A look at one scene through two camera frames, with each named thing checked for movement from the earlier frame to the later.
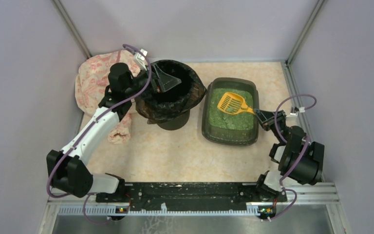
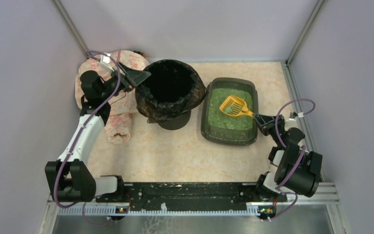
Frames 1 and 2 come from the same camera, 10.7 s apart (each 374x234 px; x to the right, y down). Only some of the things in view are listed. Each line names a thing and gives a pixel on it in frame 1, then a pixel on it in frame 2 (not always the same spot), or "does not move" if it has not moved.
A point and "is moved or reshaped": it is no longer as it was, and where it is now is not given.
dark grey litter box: [229, 137] does not move
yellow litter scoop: [232, 104] is moved or reshaped
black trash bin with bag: [171, 110] does not move
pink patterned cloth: [92, 76] does not move
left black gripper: [154, 82] -> [122, 79]
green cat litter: [220, 120] does not move
